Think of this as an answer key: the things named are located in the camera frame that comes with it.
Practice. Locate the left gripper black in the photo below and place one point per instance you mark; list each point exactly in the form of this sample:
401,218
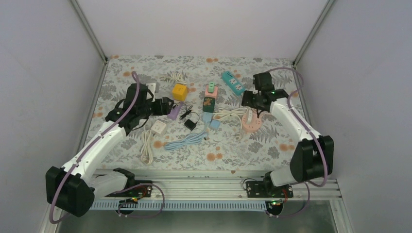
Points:
166,109

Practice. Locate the dark green cube socket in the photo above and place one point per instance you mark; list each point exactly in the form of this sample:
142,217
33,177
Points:
208,104

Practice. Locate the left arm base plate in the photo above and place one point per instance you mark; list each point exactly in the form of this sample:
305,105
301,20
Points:
143,191

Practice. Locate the small green plug adapter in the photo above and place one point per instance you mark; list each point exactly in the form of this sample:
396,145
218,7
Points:
211,87

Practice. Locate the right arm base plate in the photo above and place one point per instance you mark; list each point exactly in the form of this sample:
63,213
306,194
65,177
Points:
257,189

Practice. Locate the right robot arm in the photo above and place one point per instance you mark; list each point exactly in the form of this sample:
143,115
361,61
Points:
313,155

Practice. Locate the floral table cloth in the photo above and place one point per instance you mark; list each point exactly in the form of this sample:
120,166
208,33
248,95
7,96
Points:
228,148

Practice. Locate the pink round power socket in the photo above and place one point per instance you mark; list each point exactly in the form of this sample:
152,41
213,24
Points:
250,122

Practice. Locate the white square socket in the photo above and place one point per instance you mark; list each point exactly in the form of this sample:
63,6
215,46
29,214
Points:
158,127

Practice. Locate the teal power strip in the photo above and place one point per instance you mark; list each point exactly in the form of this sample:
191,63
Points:
233,83

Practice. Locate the light blue cable duct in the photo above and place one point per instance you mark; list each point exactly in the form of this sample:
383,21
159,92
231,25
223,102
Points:
196,205

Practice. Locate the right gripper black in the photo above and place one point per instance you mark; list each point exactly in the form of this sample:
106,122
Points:
246,101

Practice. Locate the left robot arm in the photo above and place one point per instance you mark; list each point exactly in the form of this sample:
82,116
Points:
73,186

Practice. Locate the pink cube power socket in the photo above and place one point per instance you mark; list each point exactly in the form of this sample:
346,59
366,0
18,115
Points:
212,94

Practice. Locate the purple usb power strip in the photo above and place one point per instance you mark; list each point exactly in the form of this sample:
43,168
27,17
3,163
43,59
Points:
175,111

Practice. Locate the aluminium rail frame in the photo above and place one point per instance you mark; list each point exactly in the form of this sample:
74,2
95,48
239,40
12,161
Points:
221,185

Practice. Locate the yellow cube power socket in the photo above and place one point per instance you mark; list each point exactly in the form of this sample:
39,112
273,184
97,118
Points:
179,92

